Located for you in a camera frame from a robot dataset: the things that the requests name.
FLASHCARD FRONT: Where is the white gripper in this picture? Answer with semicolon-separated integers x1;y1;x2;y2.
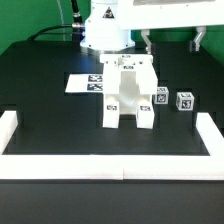
117;0;224;54

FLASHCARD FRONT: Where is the small white marker cube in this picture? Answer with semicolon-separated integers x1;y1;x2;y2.
154;87;169;104

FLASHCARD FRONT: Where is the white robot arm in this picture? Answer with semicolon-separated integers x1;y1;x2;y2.
81;0;224;51

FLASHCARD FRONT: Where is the white chair seat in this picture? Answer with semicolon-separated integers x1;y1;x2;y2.
118;65;139;115

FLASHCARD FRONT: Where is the thin grey cable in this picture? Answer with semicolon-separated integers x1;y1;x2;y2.
55;0;66;42

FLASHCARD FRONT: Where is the white U-shaped fence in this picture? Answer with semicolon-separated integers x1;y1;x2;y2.
0;111;224;180

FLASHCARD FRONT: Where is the black cable with connector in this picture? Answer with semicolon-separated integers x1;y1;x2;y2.
27;0;86;42

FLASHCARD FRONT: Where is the white chair back frame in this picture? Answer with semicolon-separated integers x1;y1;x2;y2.
100;54;158;95

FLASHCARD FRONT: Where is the white marker sheet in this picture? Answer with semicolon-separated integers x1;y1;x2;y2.
65;74;103;93

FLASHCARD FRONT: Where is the right white marker cube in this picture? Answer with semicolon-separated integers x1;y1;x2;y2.
176;92;194;111

